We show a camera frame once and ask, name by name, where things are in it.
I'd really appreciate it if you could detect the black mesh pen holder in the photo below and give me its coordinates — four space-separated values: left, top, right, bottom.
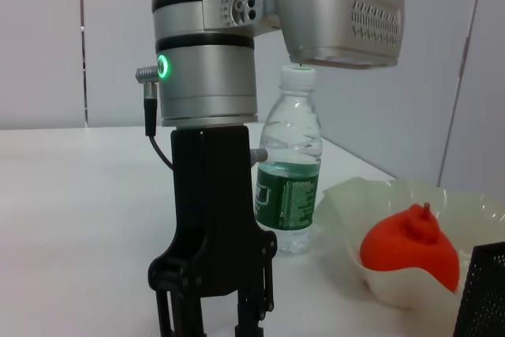
452 241 505 337

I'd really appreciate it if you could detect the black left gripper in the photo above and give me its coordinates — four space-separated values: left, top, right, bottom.
147 125 279 337

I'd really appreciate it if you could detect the clear green-label water bottle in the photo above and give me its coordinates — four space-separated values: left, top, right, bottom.
254 66 324 256

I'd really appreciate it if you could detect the orange toy fruit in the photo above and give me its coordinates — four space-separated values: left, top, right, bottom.
359 202 462 294

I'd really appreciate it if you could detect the left arm gripper cable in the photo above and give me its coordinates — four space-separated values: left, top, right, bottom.
134 67 269 169

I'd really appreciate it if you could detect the pale green wavy glass bowl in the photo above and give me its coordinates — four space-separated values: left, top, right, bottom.
315 177 505 311

